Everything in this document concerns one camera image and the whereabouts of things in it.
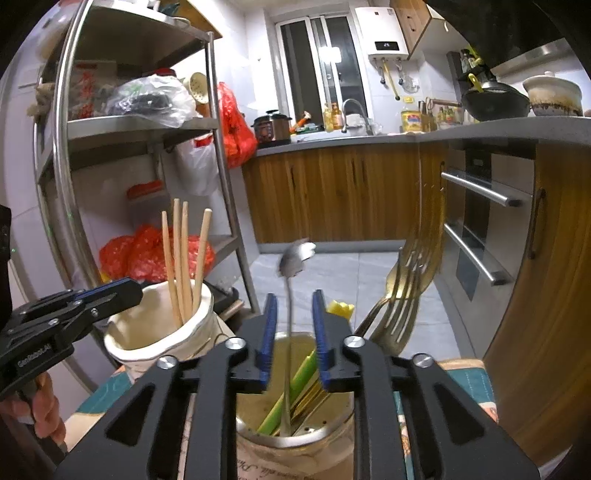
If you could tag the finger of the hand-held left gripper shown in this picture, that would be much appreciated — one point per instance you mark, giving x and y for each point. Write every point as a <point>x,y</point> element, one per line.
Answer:
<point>106,309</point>
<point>92,291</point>

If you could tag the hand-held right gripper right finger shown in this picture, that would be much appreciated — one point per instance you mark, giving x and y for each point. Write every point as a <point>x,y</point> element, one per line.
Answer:
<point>321,337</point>

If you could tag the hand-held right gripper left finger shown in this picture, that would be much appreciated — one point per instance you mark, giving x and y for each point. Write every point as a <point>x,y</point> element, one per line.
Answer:
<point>268,332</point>

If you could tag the white ceramic chopstick holder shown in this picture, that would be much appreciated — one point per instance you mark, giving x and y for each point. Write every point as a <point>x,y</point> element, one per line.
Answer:
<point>138,332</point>

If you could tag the silver spoon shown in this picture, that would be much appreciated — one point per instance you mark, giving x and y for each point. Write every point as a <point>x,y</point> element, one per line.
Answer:
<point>295,263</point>

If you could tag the white ceramic cutlery holder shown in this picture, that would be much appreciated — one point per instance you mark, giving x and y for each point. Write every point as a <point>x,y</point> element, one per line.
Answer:
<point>295,457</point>

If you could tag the person's left hand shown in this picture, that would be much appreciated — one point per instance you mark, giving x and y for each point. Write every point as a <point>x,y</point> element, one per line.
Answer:
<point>48,406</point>

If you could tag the yellow green plastic utensil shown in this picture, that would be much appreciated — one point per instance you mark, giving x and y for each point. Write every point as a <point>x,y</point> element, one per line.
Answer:
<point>295,376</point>

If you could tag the red plastic bag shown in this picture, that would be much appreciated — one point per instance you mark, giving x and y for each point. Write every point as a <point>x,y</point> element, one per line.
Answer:
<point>235,129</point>
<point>147,254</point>

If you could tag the red lid plastic jar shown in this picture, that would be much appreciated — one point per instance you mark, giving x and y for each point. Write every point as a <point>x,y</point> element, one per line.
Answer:
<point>145,203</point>

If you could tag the wooden base cabinets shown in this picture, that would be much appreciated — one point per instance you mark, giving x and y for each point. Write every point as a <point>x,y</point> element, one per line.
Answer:
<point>332,194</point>

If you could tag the printed table mat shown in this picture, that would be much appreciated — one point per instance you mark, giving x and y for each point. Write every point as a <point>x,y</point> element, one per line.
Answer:
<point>466,383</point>

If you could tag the metal shelf rack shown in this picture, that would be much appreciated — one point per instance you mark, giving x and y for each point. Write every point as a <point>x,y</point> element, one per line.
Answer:
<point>69,138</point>

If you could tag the white plastic bag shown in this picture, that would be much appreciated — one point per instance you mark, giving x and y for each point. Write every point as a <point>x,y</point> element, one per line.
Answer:
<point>198,168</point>

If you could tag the steel built-in oven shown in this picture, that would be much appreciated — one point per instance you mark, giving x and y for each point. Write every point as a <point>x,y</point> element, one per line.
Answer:
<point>480,217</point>

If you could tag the clear plastic bag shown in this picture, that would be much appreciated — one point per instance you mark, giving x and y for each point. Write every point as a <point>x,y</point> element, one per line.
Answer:
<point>152,101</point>

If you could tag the red white snack packet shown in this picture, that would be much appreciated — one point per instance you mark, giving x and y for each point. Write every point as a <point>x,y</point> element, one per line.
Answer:
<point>90,92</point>

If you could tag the brown pressure cooker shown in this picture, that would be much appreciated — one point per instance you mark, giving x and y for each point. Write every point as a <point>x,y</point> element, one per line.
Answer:
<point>272,129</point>

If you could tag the amber sauce bottles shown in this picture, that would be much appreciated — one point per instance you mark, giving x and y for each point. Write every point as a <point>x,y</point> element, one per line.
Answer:
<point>333,117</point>

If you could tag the metal faucet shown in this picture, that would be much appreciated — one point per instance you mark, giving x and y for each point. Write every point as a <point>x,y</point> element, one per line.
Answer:
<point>362,115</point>

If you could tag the yellow strainer ladle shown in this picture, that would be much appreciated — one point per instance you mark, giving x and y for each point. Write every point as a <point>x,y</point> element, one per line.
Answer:
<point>199,86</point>

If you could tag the yellow oil bottle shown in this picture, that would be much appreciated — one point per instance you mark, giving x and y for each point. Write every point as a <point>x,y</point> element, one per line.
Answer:
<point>411,122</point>

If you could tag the seasoning bottles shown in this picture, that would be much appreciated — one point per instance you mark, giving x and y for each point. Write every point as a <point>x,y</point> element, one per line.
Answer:
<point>443,117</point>

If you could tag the window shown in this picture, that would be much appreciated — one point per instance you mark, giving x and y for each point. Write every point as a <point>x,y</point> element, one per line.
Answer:
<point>300,74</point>

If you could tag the black wok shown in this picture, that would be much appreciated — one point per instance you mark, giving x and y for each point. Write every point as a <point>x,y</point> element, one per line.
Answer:
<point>496,104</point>

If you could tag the wooden board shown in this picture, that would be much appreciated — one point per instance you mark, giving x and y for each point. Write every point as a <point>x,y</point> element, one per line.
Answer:
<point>198,16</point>

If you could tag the white water heater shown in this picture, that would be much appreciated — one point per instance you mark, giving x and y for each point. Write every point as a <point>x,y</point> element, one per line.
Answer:
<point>381,27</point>

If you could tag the white ceramic pot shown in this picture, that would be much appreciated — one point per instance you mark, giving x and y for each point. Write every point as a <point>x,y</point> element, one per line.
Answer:
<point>551,94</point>

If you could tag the range hood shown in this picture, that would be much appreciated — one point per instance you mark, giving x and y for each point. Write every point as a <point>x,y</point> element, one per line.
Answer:
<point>517,32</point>

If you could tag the wooden wall cabinet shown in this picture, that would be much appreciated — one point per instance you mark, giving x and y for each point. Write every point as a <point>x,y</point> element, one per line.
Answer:
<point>411,23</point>

